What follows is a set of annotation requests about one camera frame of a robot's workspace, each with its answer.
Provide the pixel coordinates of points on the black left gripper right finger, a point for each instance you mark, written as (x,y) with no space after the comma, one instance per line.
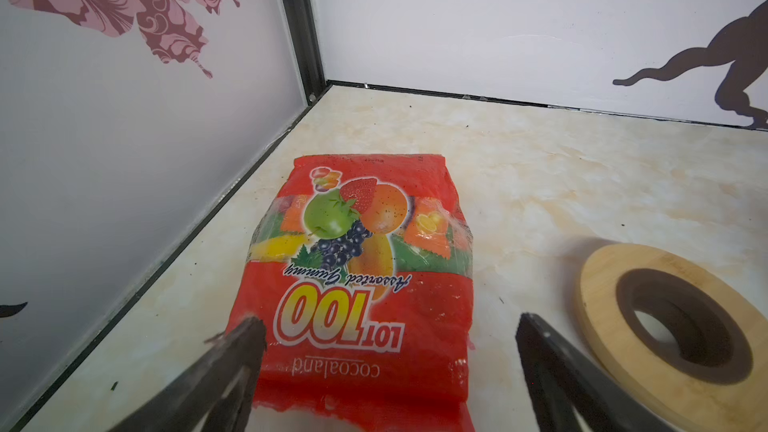
(566,389)

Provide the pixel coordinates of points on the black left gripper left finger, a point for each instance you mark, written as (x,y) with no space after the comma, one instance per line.
(213,394)

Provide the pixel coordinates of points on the red gummy candy bag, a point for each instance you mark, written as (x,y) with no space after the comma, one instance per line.
(361,271)

